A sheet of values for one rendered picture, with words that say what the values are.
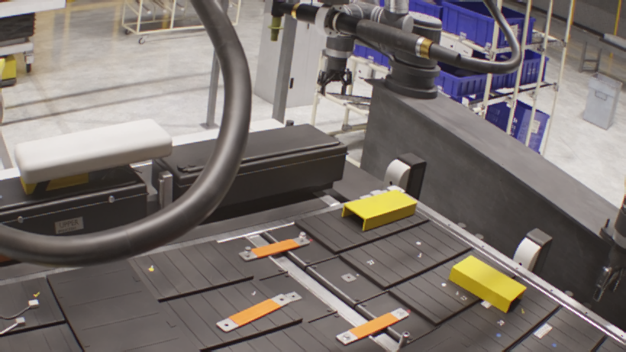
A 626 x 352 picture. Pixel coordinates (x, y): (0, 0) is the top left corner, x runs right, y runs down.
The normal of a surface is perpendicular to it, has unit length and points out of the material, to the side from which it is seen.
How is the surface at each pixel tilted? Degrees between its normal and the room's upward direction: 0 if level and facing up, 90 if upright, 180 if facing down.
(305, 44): 90
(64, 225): 90
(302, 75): 90
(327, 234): 0
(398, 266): 0
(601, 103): 90
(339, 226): 0
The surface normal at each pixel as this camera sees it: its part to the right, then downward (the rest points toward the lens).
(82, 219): 0.61, 0.39
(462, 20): -0.77, 0.25
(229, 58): -0.21, -0.15
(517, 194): -0.88, 0.09
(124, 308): 0.12, -0.90
